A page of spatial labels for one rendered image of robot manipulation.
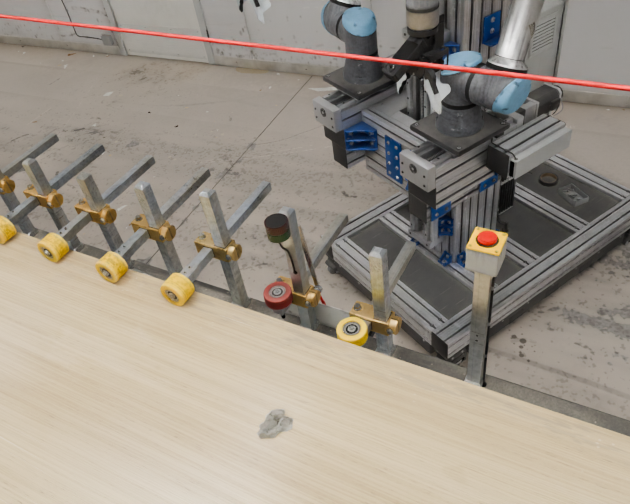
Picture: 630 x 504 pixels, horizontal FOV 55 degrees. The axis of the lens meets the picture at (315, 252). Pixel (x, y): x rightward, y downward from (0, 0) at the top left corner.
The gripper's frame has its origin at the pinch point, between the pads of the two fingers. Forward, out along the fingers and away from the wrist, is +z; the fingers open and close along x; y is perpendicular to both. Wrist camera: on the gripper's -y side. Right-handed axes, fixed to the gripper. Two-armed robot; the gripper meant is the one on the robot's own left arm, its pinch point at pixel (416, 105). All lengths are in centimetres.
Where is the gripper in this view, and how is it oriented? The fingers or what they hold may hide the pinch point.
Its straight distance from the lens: 159.5
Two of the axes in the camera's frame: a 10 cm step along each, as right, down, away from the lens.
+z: 1.3, 7.2, 6.8
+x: -5.7, -5.1, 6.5
